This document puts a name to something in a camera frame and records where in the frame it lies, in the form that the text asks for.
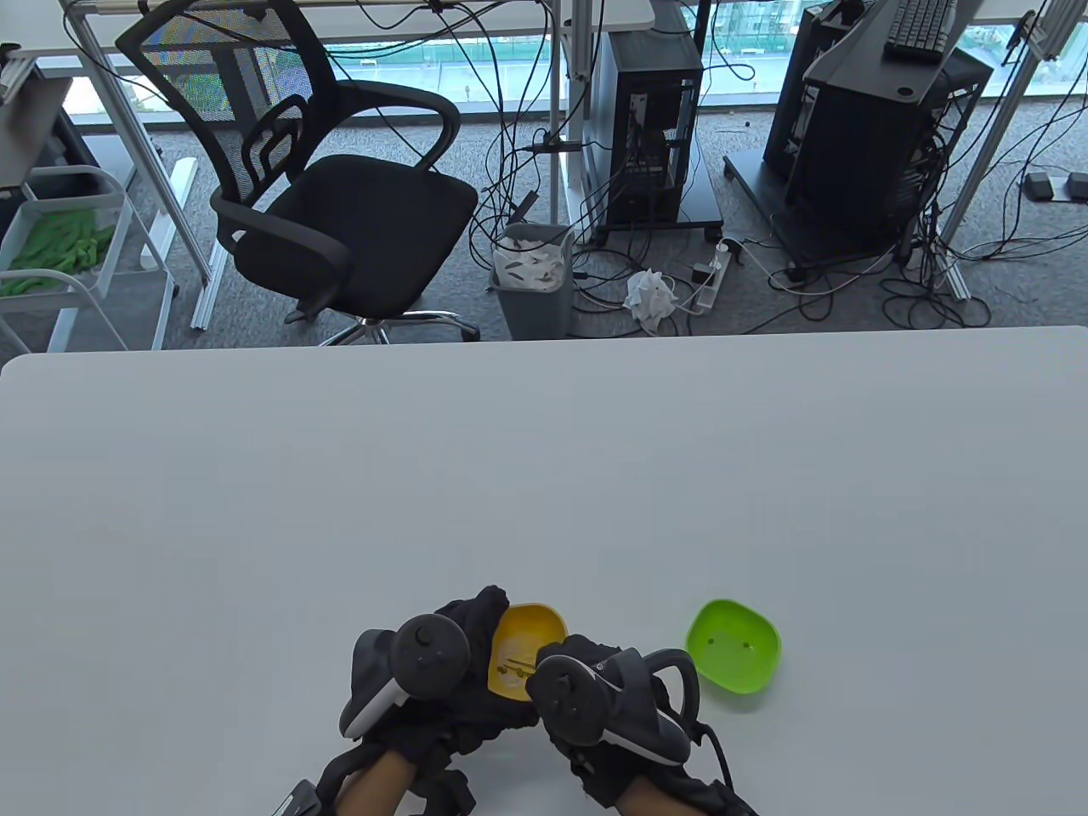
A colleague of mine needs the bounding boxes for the person's right hand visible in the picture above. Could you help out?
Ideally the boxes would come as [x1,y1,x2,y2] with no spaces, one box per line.
[526,634,706,808]

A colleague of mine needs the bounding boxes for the person's left hand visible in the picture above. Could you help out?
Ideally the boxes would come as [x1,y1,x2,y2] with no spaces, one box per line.
[340,586,545,766]

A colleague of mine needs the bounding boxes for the yellow plastic bowl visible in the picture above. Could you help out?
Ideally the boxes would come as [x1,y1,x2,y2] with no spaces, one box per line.
[486,603,570,703]

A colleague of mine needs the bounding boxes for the person's left forearm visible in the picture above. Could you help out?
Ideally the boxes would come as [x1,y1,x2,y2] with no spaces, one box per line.
[336,752,419,816]

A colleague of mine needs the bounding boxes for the person's right forearm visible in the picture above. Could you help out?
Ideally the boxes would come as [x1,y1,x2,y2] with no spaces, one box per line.
[614,778,685,816]

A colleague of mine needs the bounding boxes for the black right glove controller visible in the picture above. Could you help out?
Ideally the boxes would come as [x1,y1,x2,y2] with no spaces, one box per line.
[526,648,703,766]

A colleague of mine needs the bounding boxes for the black glove controller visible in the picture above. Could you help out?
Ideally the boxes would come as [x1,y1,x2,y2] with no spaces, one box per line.
[339,615,473,740]
[526,648,703,766]

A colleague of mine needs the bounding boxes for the black left glove controller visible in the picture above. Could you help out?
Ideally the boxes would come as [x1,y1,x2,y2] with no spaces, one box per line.
[339,615,473,740]

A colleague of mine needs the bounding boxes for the green plastic bowl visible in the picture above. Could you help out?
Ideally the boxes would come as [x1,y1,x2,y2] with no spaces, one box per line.
[685,598,783,697]

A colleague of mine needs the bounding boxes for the grey trash bin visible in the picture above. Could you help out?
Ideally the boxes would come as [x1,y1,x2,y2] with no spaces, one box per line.
[490,222,578,340]

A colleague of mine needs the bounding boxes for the crumpled white paper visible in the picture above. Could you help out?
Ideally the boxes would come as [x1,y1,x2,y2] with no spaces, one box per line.
[622,269,680,327]

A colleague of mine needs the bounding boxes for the white power strip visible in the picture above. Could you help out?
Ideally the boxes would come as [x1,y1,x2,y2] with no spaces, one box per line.
[689,240,734,313]

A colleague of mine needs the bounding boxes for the black mesh office chair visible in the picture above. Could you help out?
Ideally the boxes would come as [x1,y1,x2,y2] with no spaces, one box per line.
[114,0,482,346]

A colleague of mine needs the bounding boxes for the white utility cart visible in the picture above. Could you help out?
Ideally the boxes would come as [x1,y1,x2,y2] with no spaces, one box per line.
[0,165,180,354]

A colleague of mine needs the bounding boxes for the black computer tower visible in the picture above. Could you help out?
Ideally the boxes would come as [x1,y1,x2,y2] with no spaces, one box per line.
[590,20,706,229]
[762,3,853,181]

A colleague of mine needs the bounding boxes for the pile of green items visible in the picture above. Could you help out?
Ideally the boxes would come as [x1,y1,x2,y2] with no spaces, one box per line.
[0,210,117,298]

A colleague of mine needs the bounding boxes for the black wheeled equipment desk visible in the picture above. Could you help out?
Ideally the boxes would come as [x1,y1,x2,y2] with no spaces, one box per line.
[722,0,995,281]

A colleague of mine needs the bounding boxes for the black keyboard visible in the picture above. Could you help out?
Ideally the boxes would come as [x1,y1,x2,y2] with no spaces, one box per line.
[882,0,961,63]

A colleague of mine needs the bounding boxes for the tangle of black floor cables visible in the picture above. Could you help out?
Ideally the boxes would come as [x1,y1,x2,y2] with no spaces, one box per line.
[765,127,1088,331]

